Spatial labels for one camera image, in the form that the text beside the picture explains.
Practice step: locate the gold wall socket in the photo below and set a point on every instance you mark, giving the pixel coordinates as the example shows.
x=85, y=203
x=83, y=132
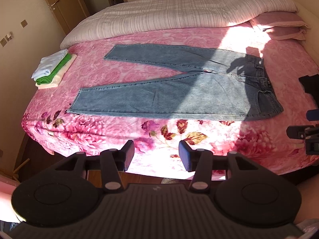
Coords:
x=3, y=42

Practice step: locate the light blue garment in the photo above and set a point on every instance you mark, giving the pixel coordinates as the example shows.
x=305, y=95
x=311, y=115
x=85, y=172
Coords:
x=48, y=64

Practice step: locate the striped white quilt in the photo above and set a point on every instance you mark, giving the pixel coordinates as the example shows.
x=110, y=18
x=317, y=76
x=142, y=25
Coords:
x=162, y=15

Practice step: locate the blue jeans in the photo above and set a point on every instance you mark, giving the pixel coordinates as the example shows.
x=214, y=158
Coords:
x=149, y=97

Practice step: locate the green knit garment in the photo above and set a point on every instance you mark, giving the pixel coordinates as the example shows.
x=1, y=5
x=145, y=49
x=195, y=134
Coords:
x=53, y=76

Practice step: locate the white wall plug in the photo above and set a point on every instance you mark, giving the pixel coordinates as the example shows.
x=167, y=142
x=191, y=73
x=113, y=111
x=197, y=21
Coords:
x=9, y=35

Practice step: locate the pink floral blanket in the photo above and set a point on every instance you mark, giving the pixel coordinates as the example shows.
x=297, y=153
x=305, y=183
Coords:
x=99, y=67

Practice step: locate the purple pillow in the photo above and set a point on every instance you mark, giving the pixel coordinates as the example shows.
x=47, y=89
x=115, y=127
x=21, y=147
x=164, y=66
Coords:
x=281, y=23

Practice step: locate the white padded headboard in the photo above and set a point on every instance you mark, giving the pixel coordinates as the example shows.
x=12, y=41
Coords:
x=311, y=15

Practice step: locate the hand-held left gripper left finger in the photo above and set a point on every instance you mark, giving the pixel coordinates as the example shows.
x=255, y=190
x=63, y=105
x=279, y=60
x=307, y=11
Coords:
x=128, y=151

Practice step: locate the person's leg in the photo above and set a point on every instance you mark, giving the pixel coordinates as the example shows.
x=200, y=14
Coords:
x=309, y=201

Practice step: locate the cream garment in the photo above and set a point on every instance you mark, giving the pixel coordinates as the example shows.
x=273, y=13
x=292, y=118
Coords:
x=51, y=86

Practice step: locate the wooden door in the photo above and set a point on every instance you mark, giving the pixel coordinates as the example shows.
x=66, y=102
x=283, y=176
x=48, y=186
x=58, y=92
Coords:
x=64, y=7

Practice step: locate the black garment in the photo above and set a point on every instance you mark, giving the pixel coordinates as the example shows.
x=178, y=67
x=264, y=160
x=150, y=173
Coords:
x=310, y=84

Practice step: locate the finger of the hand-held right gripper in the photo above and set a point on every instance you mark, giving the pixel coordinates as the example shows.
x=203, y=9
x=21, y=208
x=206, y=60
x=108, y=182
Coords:
x=299, y=132
x=313, y=114

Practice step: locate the gold wall switch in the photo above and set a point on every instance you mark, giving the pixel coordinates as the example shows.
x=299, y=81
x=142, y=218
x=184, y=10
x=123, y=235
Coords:
x=23, y=23

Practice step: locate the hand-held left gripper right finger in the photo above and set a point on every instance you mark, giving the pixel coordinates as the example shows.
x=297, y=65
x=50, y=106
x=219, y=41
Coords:
x=184, y=154

